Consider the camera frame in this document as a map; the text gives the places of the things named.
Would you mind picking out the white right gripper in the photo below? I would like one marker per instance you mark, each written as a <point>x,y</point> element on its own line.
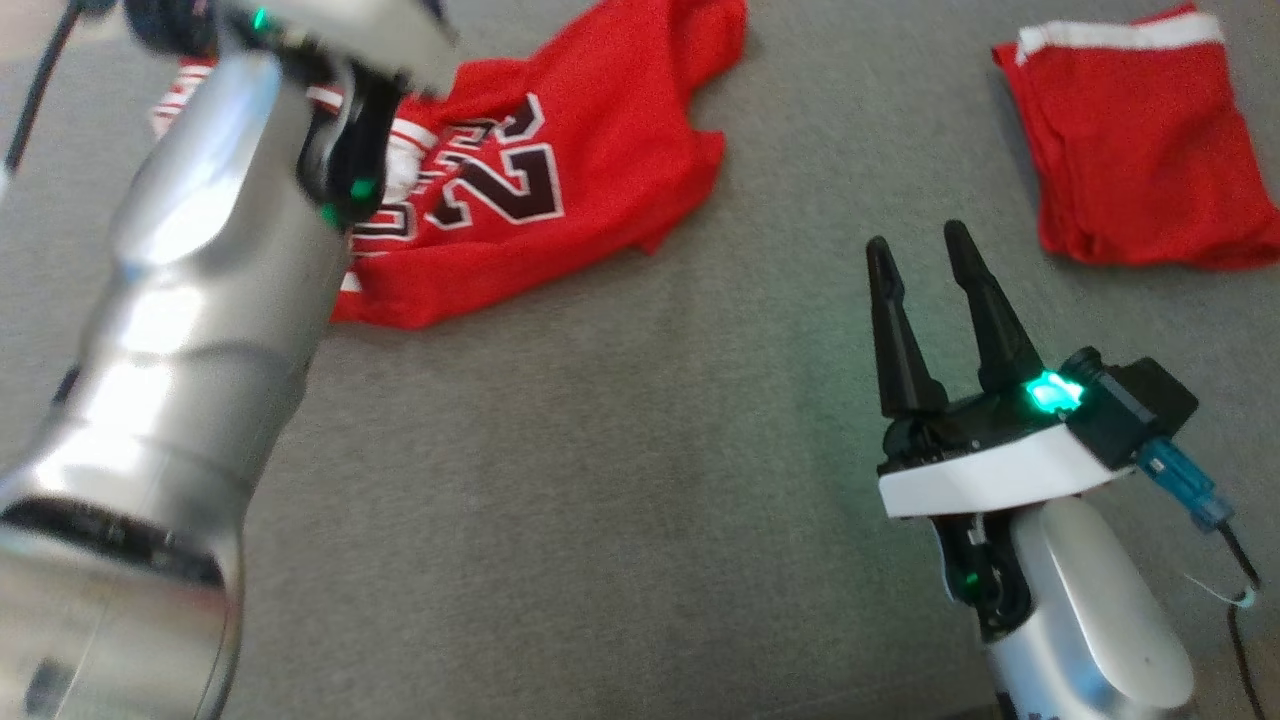
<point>990,470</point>

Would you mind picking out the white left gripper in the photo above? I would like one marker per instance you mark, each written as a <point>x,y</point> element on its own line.
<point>370,35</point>

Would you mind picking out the red basketball jersey with number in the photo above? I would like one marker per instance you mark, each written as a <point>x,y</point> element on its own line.
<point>600,120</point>

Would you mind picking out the red shorts with white stripe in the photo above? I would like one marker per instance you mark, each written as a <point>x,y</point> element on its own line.
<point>1140,150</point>

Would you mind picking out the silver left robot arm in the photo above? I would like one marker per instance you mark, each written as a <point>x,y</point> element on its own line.
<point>180,350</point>

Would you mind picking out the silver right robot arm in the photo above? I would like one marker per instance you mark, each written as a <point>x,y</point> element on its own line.
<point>1090,620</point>

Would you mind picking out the large grey sofa seat cushion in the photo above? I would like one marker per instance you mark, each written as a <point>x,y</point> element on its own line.
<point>620,480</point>

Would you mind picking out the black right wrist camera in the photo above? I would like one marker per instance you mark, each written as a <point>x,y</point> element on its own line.
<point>1135,410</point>

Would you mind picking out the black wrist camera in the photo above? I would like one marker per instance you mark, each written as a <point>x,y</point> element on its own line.
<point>170,25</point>
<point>1135,410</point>

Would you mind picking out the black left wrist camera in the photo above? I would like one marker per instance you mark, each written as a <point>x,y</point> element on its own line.
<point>170,25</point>

